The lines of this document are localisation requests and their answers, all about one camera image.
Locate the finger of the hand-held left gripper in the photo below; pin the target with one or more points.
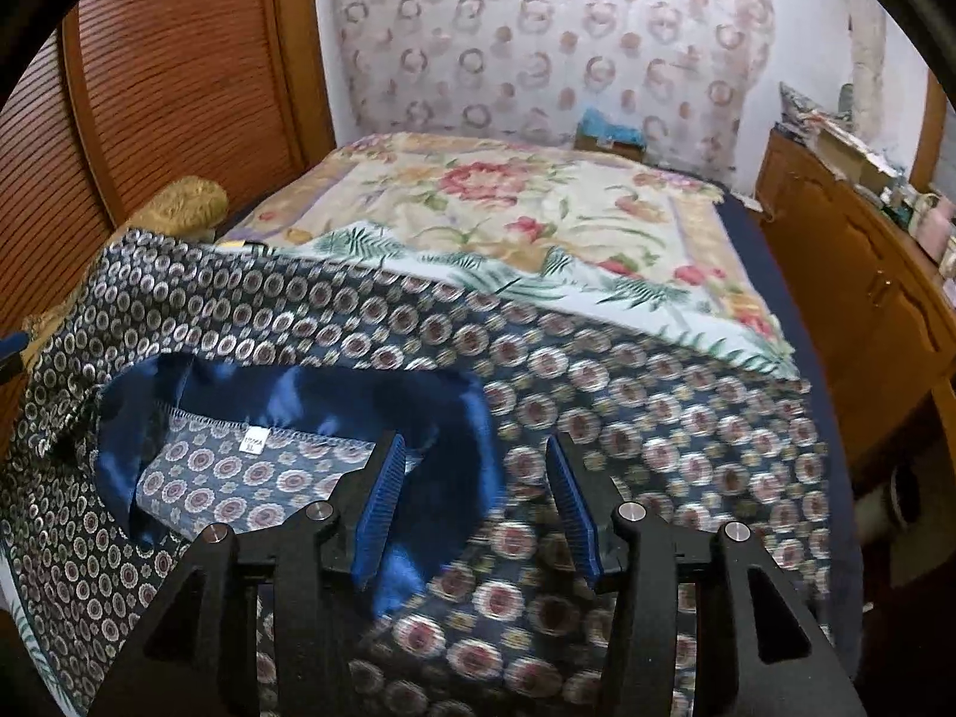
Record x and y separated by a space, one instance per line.
9 351

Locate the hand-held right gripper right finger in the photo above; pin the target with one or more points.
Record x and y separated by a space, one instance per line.
575 515

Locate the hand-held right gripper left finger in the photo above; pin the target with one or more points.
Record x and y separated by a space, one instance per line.
381 515

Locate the navy circle-patterned pajama shirt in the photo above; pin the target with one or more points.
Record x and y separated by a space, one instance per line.
597 403

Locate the wooden slatted wardrobe door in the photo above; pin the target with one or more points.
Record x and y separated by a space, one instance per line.
194 67
37 187

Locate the gold embroidered pillow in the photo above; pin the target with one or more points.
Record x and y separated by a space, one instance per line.
183 202

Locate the cream floral blanket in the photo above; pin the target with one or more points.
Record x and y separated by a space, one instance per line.
485 187

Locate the long wooden cabinet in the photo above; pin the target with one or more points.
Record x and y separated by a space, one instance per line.
844 276

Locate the small cardboard box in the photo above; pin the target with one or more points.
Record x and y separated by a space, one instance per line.
597 149

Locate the box with teal cloth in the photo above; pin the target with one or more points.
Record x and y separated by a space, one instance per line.
609 123

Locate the pink thermos jug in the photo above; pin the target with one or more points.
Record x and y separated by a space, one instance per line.
939 218

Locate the beige lace corner curtain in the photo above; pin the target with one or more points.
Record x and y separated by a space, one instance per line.
866 52

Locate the wooden window frame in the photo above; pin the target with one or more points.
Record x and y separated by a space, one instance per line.
939 134

